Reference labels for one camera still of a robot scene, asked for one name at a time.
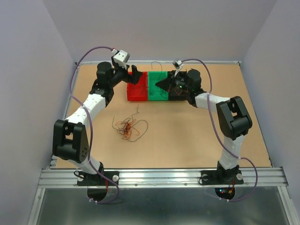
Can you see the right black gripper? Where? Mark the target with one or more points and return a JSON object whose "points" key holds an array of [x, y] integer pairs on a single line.
{"points": [[163, 83]]}

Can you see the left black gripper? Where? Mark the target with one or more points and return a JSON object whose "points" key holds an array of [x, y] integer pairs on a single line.
{"points": [[133, 78]]}

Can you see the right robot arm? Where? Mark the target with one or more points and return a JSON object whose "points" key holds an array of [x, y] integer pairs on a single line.
{"points": [[233, 117]]}

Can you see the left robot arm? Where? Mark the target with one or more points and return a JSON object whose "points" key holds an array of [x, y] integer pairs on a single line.
{"points": [[70, 140]]}

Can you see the black plastic bin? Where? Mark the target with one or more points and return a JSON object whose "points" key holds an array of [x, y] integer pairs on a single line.
{"points": [[177, 97]]}

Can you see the green plastic bin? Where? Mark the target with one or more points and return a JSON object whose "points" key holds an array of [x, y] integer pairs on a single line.
{"points": [[155, 93]]}

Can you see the red plastic bin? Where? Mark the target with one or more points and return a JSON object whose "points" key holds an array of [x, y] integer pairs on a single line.
{"points": [[138, 92]]}

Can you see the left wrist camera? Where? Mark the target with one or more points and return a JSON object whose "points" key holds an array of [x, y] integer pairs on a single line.
{"points": [[120, 58]]}

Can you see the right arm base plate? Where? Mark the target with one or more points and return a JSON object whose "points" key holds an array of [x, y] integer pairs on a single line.
{"points": [[218, 177]]}

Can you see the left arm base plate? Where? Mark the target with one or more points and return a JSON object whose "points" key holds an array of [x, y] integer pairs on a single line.
{"points": [[85, 179]]}

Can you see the aluminium front rail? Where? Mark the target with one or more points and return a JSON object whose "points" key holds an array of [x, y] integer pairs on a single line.
{"points": [[156, 178]]}

